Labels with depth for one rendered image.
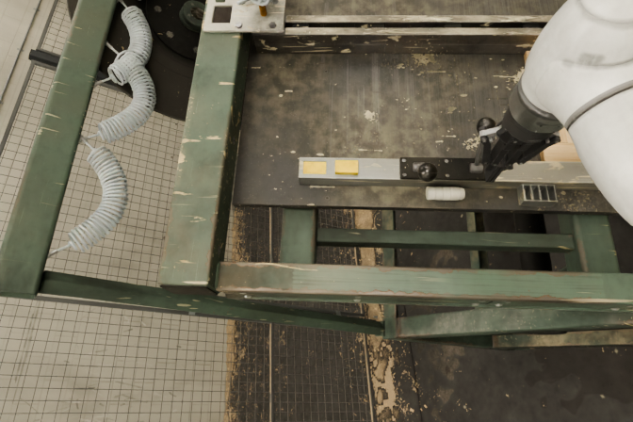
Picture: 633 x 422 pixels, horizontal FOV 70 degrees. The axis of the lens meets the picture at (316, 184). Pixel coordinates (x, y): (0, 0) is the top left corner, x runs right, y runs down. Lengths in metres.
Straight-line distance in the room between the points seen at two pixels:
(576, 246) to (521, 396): 1.54
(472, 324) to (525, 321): 0.20
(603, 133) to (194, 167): 0.72
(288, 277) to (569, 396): 1.77
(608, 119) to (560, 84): 0.07
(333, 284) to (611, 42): 0.60
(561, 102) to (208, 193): 0.65
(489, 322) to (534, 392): 0.91
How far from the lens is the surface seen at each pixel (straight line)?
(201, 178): 0.96
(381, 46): 1.19
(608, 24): 0.57
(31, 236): 1.30
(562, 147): 1.16
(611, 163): 0.57
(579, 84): 0.59
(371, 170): 1.00
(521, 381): 2.59
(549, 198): 1.11
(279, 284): 0.92
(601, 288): 1.04
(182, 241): 0.93
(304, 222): 1.03
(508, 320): 1.65
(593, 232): 1.17
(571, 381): 2.46
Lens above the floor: 2.12
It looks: 29 degrees down
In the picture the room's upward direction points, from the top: 74 degrees counter-clockwise
